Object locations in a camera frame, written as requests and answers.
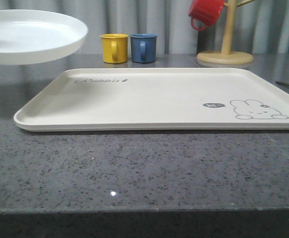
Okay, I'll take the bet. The white round plate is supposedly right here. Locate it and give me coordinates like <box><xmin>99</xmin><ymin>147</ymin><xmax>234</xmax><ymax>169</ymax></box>
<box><xmin>0</xmin><ymin>9</ymin><xmax>88</xmax><ymax>65</ymax></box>

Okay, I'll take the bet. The cream rabbit serving tray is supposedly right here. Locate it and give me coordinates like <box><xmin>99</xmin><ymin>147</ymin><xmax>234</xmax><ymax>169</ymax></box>
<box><xmin>14</xmin><ymin>68</ymin><xmax>289</xmax><ymax>131</ymax></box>

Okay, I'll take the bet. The blue mug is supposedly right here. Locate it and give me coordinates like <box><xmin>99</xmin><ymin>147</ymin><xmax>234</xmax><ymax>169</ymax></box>
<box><xmin>130</xmin><ymin>34</ymin><xmax>157</xmax><ymax>63</ymax></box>

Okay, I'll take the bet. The yellow mug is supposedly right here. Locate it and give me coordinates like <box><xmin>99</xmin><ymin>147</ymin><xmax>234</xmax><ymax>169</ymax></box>
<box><xmin>100</xmin><ymin>34</ymin><xmax>128</xmax><ymax>63</ymax></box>

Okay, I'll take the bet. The wooden mug tree stand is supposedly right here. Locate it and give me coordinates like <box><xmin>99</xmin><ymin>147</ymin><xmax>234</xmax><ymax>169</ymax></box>
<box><xmin>197</xmin><ymin>0</ymin><xmax>254</xmax><ymax>65</ymax></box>

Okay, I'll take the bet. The red mug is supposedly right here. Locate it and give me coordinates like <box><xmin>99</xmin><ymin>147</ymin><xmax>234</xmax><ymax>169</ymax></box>
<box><xmin>188</xmin><ymin>0</ymin><xmax>225</xmax><ymax>31</ymax></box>

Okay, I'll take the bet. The grey curtain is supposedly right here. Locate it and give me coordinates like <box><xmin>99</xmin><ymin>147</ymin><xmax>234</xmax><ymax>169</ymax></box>
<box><xmin>0</xmin><ymin>0</ymin><xmax>289</xmax><ymax>54</ymax></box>

